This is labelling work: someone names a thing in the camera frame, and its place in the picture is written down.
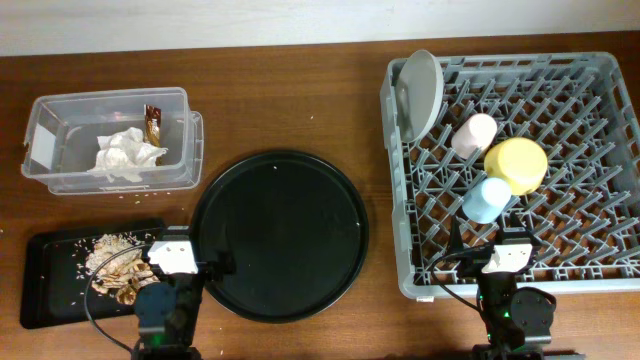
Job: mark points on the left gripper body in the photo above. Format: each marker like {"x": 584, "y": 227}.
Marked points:
{"x": 196, "y": 262}

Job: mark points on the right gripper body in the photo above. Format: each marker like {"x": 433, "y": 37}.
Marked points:
{"x": 530, "y": 258}

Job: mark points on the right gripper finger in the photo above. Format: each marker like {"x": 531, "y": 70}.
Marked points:
{"x": 455, "y": 243}
{"x": 514, "y": 221}

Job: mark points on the blue cup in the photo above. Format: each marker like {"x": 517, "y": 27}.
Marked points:
{"x": 487, "y": 200}

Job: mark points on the food scraps pile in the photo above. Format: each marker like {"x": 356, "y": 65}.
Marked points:
{"x": 123, "y": 277}

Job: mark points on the yellow bowl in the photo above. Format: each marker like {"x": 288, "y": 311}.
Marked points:
{"x": 520, "y": 162}

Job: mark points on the pink cup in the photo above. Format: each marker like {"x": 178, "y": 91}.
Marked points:
{"x": 477, "y": 132}

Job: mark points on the white napkin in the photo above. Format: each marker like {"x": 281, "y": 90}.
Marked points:
{"x": 124, "y": 155}

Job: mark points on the gold snack wrapper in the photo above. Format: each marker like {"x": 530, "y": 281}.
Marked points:
{"x": 153, "y": 119}

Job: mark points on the grey plate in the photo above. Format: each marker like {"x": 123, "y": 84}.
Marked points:
{"x": 419, "y": 91}

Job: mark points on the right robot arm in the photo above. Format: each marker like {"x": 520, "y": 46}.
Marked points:
{"x": 517, "y": 319}

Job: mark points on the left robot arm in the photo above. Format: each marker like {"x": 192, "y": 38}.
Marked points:
{"x": 167, "y": 310}

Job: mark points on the grey dishwasher rack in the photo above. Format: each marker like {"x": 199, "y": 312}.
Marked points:
{"x": 586, "y": 211}

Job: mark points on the clear plastic waste bin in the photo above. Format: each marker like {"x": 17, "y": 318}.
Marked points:
{"x": 62, "y": 132}

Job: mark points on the round black serving tray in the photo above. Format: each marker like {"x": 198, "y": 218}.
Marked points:
{"x": 297, "y": 229}

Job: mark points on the black rectangular tray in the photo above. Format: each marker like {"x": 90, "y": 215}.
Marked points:
{"x": 51, "y": 293}

